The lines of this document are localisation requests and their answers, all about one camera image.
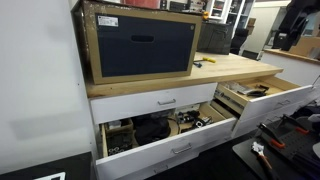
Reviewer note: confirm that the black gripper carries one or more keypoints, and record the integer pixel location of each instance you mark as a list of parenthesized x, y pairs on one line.
[(293, 23)]

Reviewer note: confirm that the shallow white wooden drawer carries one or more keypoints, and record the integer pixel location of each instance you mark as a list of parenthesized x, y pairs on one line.
[(266, 103), (133, 105)]

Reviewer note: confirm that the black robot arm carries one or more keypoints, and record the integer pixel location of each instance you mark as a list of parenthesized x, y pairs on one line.
[(305, 5)]

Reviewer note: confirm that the white counter with wood top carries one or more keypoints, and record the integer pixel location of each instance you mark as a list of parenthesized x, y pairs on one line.
[(290, 68)]

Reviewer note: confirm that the deep white wooden drawer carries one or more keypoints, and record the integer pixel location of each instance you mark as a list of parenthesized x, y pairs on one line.
[(253, 125), (150, 156)]

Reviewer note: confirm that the plain brown cardboard box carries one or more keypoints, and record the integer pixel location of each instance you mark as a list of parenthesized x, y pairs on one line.
[(310, 46)]

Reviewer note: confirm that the small brown cardboard box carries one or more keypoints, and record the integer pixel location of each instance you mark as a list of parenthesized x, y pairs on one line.
[(251, 25)]

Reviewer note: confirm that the black office chair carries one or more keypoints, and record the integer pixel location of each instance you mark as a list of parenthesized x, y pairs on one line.
[(239, 38)]

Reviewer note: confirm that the white shelving unit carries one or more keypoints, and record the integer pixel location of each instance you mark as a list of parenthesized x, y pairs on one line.
[(233, 10)]

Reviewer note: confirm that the black orange bar clamp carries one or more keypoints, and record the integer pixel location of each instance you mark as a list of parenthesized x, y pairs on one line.
[(266, 131), (290, 120)]

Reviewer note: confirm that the large brown cardboard box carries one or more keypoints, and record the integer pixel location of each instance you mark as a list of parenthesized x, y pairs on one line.
[(143, 46)]

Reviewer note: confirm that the open cardboard tray box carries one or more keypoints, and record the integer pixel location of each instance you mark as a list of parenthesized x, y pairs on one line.
[(120, 128)]

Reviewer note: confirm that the black camera gear pile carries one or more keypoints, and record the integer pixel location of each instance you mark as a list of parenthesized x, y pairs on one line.
[(191, 116)]

